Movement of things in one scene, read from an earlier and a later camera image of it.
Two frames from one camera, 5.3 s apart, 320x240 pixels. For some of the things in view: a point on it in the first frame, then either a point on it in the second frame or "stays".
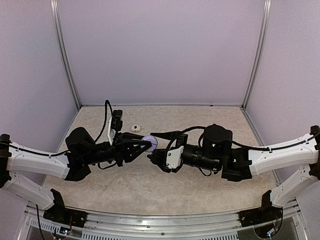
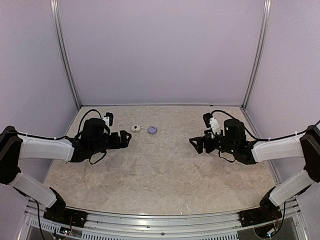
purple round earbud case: (153, 140) -> (152, 130)
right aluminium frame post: (264, 27) stays
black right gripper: (172, 135) -> (206, 138)
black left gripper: (123, 149) -> (124, 142)
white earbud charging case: (135, 128) stays
